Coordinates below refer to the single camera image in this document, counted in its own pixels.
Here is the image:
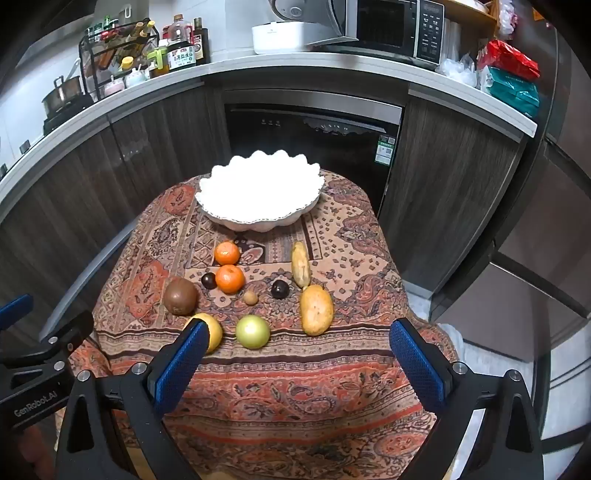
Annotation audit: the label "grey curved bar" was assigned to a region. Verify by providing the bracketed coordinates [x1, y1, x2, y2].
[39, 220, 136, 343]

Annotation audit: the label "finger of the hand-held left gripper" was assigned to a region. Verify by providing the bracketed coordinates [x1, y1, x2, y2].
[0, 294, 34, 330]
[0, 310, 95, 382]

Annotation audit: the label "dark glass sauce bottle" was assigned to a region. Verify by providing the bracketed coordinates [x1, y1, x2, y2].
[193, 17, 211, 65]

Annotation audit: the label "patterned paisley tablecloth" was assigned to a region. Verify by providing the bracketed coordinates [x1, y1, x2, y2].
[55, 168, 462, 480]

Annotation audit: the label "yellow banana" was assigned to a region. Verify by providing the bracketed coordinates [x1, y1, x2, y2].
[291, 241, 311, 290]

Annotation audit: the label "large soy sauce bottle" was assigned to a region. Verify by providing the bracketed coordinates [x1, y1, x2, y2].
[167, 15, 197, 71]

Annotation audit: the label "black built-in dishwasher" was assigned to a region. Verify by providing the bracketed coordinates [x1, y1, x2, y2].
[224, 102, 404, 217]

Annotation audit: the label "black stove top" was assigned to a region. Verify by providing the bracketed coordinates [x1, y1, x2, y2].
[44, 95, 95, 136]

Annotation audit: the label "large orange tangerine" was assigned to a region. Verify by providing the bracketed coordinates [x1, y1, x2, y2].
[215, 264, 246, 295]

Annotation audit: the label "green apple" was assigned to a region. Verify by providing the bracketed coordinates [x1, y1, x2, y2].
[235, 315, 271, 350]

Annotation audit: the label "black wire spice rack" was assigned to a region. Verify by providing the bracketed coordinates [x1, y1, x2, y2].
[78, 21, 160, 100]

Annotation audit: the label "red plastic bag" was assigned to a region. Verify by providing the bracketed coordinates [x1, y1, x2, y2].
[478, 39, 541, 81]

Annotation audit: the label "small orange tangerine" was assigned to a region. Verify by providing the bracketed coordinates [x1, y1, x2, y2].
[214, 241, 241, 267]

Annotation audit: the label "silver microwave oven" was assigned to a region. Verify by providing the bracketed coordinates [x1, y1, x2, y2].
[318, 0, 445, 70]

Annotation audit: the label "brown kiwi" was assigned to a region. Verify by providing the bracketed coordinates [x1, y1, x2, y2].
[163, 278, 199, 316]

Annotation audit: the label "steel cooking pot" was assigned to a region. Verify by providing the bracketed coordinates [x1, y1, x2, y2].
[42, 76, 84, 116]

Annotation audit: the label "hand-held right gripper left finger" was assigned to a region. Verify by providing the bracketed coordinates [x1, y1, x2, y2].
[55, 318, 211, 480]

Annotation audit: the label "white scalloped bowl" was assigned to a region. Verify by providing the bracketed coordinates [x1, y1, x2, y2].
[195, 150, 325, 232]

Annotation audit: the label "white plastic bags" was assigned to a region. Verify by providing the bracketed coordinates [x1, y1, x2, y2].
[436, 53, 481, 88]

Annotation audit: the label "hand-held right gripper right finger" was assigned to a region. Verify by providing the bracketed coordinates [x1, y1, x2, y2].
[389, 318, 546, 480]

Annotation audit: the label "dark wood cabinet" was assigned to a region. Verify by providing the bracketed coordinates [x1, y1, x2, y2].
[379, 90, 536, 296]
[0, 83, 227, 333]

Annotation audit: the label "wooden shelf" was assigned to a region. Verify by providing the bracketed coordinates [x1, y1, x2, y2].
[455, 0, 502, 29]

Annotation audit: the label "green-lidded jar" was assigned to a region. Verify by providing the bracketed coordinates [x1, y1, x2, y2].
[148, 46, 171, 77]

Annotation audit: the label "yellow round citrus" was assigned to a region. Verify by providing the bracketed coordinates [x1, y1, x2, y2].
[182, 312, 223, 354]

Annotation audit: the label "yellow mango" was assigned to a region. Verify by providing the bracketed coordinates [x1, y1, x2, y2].
[300, 285, 334, 337]

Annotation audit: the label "white rice cooker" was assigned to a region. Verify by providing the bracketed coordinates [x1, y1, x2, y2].
[252, 0, 345, 55]

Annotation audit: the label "green plastic bag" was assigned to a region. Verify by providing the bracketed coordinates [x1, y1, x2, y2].
[482, 67, 540, 118]

